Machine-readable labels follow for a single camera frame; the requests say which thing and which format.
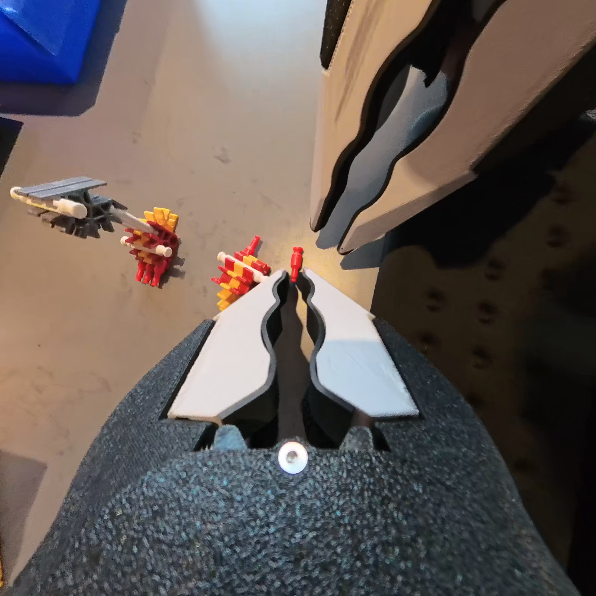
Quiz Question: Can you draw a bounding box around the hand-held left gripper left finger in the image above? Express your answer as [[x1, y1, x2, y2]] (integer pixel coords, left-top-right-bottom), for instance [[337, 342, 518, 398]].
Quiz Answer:
[[167, 269, 289, 421]]

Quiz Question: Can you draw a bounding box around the black perforated tray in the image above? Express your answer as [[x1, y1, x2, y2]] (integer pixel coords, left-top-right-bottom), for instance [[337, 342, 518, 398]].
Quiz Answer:
[[372, 107, 596, 583]]

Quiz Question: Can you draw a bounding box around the short white toy rod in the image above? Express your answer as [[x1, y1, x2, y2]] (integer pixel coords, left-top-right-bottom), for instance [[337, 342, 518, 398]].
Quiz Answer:
[[217, 251, 269, 284]]

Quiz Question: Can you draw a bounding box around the red fan connector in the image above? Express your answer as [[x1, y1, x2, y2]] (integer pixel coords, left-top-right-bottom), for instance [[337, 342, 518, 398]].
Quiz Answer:
[[212, 251, 261, 292], [233, 254, 272, 285]]

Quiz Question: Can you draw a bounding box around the small blue plastic bin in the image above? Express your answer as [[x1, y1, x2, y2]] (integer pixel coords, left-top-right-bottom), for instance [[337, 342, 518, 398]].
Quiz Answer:
[[0, 0, 103, 86]]

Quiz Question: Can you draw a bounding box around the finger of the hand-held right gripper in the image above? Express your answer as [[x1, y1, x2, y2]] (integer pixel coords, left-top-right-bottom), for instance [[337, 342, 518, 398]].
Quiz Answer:
[[337, 0, 596, 255], [309, 0, 443, 233]]

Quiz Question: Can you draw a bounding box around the small red toy assembly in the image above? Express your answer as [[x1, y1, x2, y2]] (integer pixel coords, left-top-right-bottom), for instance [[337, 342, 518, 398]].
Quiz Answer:
[[120, 207, 180, 287]]

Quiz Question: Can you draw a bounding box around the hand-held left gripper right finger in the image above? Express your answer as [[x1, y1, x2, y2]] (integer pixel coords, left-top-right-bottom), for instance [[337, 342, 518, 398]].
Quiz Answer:
[[300, 269, 420, 418]]

